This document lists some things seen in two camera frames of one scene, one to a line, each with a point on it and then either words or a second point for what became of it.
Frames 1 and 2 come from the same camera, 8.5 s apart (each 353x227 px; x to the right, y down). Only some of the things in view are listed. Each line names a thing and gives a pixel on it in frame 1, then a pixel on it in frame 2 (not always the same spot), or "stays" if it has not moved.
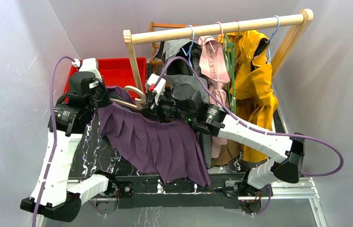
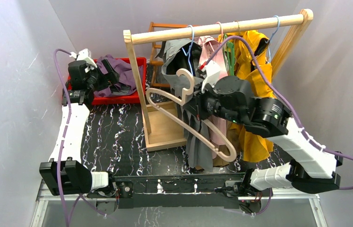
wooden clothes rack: (142, 35) stays
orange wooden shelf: (152, 26) stays
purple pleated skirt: (169, 151) → (126, 82)
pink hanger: (221, 29) stays
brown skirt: (228, 152) stays
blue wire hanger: (192, 44) stays
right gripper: (153, 110) → (195, 105)
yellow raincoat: (254, 82) stays
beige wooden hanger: (139, 102) → (218, 143)
